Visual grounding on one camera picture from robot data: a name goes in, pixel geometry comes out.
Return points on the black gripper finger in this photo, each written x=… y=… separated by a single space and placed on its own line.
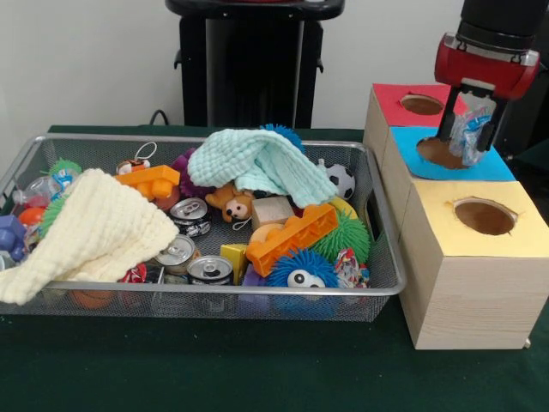
x=449 y=113
x=488 y=124

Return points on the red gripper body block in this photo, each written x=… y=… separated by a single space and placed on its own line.
x=485 y=67

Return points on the crushed clear plastic bottle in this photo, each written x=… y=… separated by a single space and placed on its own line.
x=467 y=137

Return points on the wooden box with three holes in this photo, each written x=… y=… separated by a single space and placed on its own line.
x=463 y=300

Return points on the shallow clear mesh bin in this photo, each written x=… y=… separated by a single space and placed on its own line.
x=111 y=154

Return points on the black upright panel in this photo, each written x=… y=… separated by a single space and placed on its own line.
x=536 y=120

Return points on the small soccer ball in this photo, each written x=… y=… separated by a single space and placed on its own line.
x=343 y=182

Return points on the large green spiky ball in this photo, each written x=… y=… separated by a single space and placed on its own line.
x=353 y=242

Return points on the pale blue waffle cloth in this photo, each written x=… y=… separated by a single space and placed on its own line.
x=257 y=163

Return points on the long orange toy brick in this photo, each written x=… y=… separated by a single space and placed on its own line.
x=292 y=239

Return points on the blue spiky ball with eyes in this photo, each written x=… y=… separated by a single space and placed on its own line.
x=300 y=268

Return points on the small brown teddy toy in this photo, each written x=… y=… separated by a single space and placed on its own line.
x=232 y=204

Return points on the black drink can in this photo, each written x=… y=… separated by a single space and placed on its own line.
x=210 y=269

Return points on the silver drink can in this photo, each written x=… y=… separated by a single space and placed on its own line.
x=177 y=251

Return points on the orange toy brick with studs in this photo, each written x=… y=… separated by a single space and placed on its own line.
x=150 y=180

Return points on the dark green table cloth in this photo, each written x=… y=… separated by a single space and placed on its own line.
x=257 y=369

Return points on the cream yellow knitted cloth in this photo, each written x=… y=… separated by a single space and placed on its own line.
x=86 y=232

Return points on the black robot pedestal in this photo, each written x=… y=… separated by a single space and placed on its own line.
x=249 y=69

